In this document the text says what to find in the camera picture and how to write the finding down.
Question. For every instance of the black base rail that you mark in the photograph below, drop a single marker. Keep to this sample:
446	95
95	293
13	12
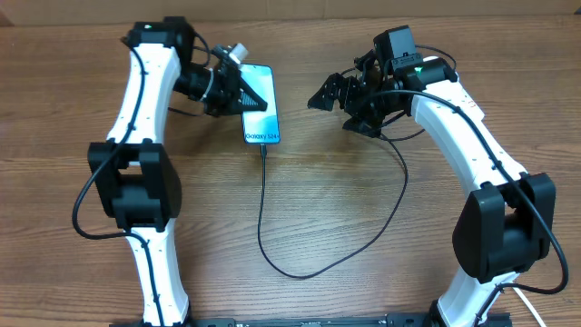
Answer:
290	322

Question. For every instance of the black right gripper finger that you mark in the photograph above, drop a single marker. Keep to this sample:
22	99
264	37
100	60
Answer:
359	126
334	89

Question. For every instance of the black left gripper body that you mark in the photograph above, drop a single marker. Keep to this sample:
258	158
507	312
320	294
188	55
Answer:
221	93

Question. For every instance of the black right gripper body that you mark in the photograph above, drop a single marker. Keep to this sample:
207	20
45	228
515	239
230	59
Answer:
379	105

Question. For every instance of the Samsung Galaxy smartphone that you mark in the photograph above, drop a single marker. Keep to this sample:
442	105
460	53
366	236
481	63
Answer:
260	116

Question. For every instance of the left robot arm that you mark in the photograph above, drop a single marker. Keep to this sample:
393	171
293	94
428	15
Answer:
137	184

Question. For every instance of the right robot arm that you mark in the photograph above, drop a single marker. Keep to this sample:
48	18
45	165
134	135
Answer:
504	226

